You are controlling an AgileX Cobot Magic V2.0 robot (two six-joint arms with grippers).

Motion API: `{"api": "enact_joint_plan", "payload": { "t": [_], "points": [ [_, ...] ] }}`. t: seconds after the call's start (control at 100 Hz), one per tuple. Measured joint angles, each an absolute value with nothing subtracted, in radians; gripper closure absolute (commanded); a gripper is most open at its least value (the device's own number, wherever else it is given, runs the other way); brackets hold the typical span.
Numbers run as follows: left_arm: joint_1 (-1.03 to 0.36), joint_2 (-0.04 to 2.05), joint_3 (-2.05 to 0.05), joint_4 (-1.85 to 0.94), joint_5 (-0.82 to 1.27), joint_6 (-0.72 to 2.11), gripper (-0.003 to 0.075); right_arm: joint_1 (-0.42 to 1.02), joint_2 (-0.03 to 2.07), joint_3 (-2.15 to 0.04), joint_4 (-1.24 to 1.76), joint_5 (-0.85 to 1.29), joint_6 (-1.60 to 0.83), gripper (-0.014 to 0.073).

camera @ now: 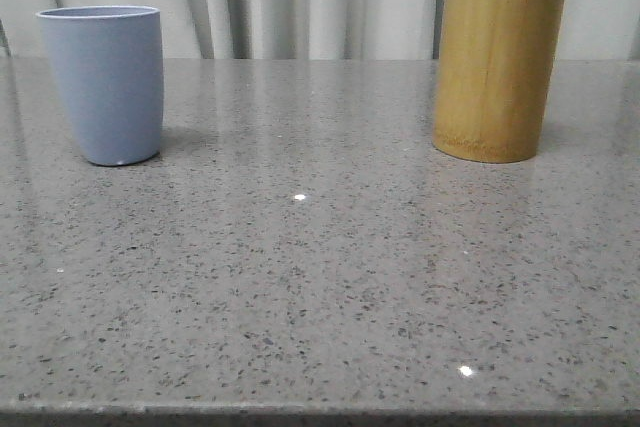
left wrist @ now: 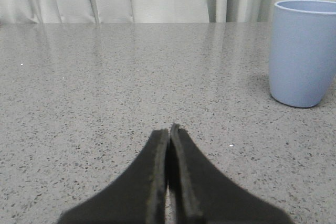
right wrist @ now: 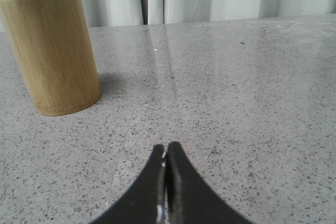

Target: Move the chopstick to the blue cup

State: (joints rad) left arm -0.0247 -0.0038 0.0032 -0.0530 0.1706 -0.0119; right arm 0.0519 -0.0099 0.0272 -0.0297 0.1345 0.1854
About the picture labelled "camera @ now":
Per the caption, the bamboo wooden cup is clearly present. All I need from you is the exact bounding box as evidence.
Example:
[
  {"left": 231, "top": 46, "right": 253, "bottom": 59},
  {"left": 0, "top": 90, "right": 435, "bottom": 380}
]
[{"left": 432, "top": 0, "right": 564, "bottom": 163}]

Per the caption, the blue plastic cup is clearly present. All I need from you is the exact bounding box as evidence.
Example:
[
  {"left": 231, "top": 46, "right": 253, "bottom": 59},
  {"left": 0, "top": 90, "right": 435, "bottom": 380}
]
[{"left": 36, "top": 6, "right": 164, "bottom": 166}]

